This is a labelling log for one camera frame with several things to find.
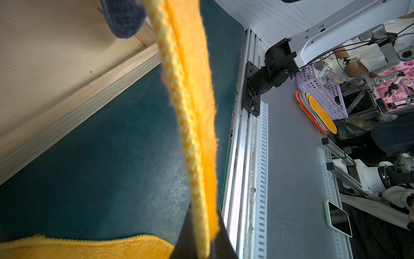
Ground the purple plastic basket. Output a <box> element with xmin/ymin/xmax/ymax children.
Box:
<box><xmin>295</xmin><ymin>65</ymin><xmax>348</xmax><ymax>120</ymax></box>

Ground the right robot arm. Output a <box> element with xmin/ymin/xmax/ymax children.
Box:
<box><xmin>244</xmin><ymin>1</ymin><xmax>414</xmax><ymax>116</ymax></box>

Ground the yellow insole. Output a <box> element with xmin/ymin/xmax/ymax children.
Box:
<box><xmin>143</xmin><ymin>1</ymin><xmax>220</xmax><ymax>259</ymax></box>
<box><xmin>1</xmin><ymin>235</ymin><xmax>174</xmax><ymax>259</ymax></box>

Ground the dark grey insole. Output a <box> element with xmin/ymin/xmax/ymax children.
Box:
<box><xmin>99</xmin><ymin>0</ymin><xmax>147</xmax><ymax>39</ymax></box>

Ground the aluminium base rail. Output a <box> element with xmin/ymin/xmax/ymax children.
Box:
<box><xmin>221</xmin><ymin>29</ymin><xmax>263</xmax><ymax>259</ymax></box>

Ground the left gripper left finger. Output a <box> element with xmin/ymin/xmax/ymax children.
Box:
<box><xmin>170</xmin><ymin>204</ymin><xmax>197</xmax><ymax>259</ymax></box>

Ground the stack of spare insoles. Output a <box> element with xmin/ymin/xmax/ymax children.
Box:
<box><xmin>295</xmin><ymin>91</ymin><xmax>337</xmax><ymax>134</ymax></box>

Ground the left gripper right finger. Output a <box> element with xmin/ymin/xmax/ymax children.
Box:
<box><xmin>209</xmin><ymin>210</ymin><xmax>238</xmax><ymax>259</ymax></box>

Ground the smartphone in green case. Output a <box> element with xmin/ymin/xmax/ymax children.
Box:
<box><xmin>324</xmin><ymin>200</ymin><xmax>353</xmax><ymax>237</ymax></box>

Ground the wooden clothes rack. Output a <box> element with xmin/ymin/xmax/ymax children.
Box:
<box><xmin>1</xmin><ymin>1</ymin><xmax>161</xmax><ymax>182</ymax></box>

